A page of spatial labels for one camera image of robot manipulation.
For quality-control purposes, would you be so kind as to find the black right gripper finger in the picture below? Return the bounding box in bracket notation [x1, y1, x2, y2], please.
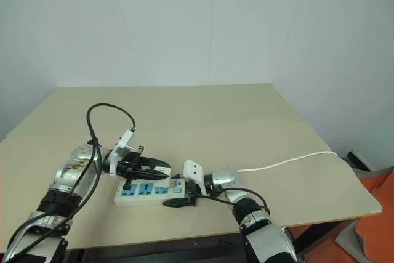
[161, 197, 192, 209]

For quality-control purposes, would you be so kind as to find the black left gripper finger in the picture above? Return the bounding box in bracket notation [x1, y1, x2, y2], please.
[134, 169, 171, 181]
[139, 157, 172, 168]

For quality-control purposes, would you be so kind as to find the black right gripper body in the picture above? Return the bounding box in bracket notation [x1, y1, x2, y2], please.
[182, 182, 198, 208]

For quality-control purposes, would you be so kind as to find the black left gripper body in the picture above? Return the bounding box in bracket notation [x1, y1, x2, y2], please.
[118, 145, 146, 190]

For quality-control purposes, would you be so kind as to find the white charger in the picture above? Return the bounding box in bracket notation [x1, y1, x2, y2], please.
[153, 166, 172, 179]

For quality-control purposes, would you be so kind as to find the white power strip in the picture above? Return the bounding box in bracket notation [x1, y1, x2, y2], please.
[113, 176, 198, 208]

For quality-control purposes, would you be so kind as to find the grey fabric object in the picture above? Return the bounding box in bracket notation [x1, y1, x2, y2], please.
[334, 219, 369, 259]

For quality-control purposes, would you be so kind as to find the grey metal box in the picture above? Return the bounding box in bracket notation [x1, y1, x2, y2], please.
[347, 149, 375, 172]

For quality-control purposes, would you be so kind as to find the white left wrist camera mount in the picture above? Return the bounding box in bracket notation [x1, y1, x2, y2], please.
[108, 129, 137, 178]

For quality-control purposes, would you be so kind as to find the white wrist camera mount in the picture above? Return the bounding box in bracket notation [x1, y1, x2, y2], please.
[108, 129, 137, 178]
[182, 159, 206, 196]

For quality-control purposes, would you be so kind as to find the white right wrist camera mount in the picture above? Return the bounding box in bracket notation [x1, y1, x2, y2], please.
[182, 159, 206, 196]

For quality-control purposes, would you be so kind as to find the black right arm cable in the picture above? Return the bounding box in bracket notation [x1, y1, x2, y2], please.
[193, 182, 271, 214]

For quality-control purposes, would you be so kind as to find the white power strip cord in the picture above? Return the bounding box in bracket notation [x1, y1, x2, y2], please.
[236, 150, 348, 174]

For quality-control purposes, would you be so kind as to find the dark table frame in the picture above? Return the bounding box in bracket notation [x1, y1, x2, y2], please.
[282, 212, 364, 247]

